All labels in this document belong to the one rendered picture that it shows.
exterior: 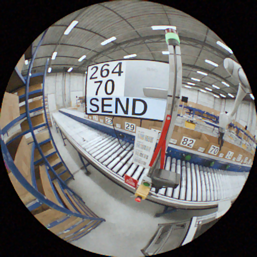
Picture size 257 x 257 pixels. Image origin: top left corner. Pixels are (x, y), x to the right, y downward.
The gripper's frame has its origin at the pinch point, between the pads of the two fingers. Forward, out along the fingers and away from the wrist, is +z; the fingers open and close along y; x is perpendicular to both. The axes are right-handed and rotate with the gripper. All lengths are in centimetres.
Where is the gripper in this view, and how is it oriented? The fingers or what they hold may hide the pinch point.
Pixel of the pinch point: (219, 147)
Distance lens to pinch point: 120.3
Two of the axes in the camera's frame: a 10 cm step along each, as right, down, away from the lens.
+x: 8.2, -0.8, -5.6
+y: -5.1, 3.1, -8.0
